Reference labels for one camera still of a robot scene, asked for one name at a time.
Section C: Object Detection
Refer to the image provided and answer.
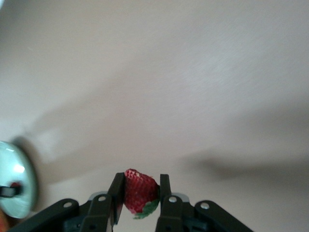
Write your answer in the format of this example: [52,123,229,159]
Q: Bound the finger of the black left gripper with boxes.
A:
[0,185,22,198]

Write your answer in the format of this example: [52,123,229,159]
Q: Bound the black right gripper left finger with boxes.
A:
[7,172,126,232]

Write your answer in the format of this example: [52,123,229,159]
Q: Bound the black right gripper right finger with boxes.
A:
[154,174,254,232]

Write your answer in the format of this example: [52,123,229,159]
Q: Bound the pale green round plate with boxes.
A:
[0,141,38,219]

